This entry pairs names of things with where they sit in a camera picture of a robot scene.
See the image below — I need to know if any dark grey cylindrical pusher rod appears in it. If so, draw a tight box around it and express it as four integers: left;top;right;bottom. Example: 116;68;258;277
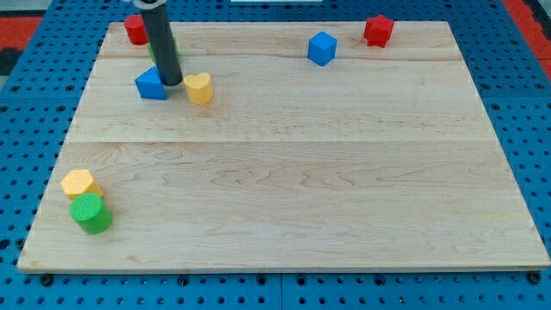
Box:
133;0;183;87

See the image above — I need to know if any yellow heart block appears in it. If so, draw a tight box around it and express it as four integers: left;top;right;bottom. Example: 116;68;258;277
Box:
183;72;214;105

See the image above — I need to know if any wooden board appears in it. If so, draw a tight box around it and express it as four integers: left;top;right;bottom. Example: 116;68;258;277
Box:
18;22;550;275

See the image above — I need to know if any green block behind rod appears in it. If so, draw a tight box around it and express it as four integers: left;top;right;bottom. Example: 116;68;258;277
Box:
146;36;181;64

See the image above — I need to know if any red cylinder block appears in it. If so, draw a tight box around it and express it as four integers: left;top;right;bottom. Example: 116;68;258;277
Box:
123;15;149;45

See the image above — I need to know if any blue triangle block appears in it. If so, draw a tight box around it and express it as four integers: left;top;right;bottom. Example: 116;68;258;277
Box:
134;67;167;100

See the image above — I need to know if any blue cube block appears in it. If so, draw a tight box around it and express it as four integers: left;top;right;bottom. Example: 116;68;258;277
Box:
307;31;337;66

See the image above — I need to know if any yellow hexagon block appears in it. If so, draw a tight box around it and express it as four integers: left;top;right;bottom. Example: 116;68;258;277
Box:
60;170;103;201

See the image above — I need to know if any green cylinder block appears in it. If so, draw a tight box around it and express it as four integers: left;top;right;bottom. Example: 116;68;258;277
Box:
69;193;113;234

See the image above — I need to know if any red star block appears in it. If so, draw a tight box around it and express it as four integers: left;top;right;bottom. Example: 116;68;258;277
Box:
363;14;395;48

